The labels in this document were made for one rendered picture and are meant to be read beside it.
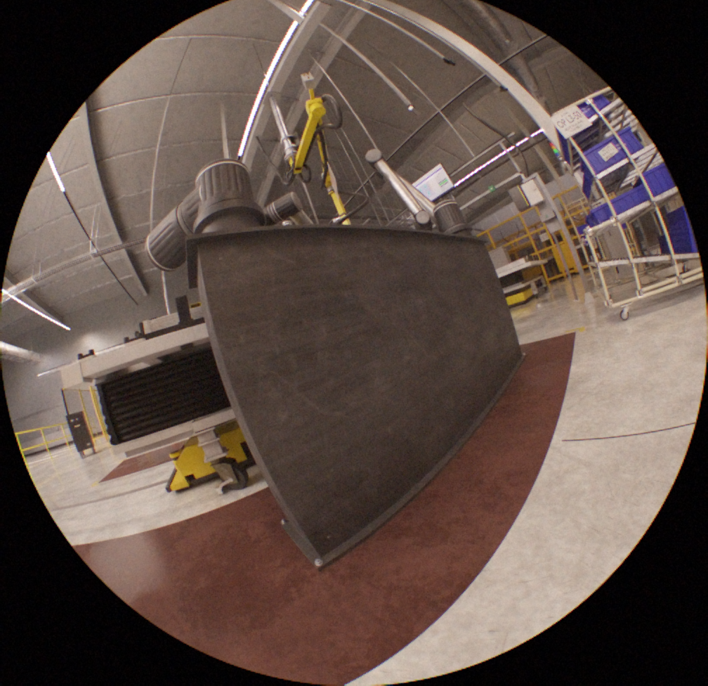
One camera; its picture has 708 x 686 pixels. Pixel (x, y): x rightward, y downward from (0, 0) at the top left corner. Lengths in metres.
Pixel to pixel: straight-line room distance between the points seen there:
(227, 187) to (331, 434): 0.76
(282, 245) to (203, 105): 10.19
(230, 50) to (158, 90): 2.65
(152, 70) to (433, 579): 10.73
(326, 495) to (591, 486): 0.70
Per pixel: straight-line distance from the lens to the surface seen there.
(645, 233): 4.68
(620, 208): 2.33
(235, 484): 1.42
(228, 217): 0.74
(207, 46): 9.99
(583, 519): 0.70
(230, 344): 0.56
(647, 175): 2.47
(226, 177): 0.84
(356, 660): 0.60
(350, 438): 0.67
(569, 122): 2.38
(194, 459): 1.65
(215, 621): 0.81
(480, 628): 0.58
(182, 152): 11.78
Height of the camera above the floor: 0.55
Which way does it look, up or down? 2 degrees up
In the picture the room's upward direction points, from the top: 19 degrees counter-clockwise
